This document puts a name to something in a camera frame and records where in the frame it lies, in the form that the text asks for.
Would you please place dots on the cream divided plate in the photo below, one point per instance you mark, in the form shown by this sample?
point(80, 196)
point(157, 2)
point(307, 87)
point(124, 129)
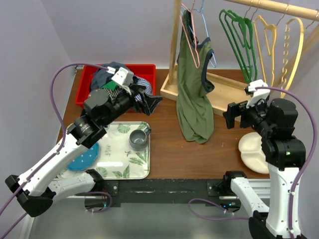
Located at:
point(251, 153)

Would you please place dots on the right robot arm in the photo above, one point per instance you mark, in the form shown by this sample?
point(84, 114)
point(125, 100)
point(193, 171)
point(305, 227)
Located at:
point(285, 155)

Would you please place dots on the wooden clothes rack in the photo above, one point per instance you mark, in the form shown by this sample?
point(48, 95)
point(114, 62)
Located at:
point(226, 89)

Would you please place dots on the leaf pattern tray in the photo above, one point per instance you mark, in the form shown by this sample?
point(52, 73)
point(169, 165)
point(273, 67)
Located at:
point(116, 159)

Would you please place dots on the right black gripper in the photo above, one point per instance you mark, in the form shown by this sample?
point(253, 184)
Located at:
point(230, 115)

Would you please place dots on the green garment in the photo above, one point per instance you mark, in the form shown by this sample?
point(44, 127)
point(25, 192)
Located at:
point(111, 85)

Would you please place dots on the blue white striped garment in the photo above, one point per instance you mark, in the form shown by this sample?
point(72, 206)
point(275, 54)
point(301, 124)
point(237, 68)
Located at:
point(143, 82)

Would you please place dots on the red plastic bin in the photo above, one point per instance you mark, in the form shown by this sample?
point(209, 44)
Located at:
point(146, 71)

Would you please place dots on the navy blue tank top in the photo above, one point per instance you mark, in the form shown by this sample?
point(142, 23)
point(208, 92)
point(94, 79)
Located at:
point(102, 77)

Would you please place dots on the blue dotted plate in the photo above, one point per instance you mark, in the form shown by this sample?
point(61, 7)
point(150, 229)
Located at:
point(85, 160)

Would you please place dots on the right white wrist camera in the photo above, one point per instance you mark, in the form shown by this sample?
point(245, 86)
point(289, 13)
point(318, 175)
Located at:
point(256, 94)

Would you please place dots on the black white striped garment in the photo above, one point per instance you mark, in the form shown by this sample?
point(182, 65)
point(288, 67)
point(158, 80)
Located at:
point(114, 93)

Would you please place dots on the grey ceramic mug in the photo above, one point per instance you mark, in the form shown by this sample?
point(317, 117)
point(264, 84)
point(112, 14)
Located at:
point(139, 139)

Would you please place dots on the light blue wire hanger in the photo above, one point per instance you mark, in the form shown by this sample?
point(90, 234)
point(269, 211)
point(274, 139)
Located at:
point(205, 30)

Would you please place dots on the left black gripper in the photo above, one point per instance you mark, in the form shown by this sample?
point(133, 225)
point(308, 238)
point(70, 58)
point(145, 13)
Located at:
point(149, 103)

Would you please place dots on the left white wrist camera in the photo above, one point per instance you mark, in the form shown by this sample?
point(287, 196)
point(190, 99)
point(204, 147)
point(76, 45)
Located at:
point(123, 77)

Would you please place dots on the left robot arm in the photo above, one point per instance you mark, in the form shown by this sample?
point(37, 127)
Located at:
point(35, 189)

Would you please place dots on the olive green tank top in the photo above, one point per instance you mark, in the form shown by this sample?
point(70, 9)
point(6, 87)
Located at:
point(193, 108)

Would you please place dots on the pink wire hanger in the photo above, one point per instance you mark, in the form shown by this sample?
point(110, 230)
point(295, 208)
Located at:
point(196, 60)

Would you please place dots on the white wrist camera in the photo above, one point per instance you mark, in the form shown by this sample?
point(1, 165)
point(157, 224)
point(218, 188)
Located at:
point(256, 94)
point(123, 77)

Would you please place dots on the green hanger back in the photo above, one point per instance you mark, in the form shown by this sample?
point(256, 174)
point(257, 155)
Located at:
point(250, 37)

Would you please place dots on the yellow notched hanger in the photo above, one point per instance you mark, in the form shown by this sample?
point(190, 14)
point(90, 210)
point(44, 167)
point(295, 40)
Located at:
point(290, 66)

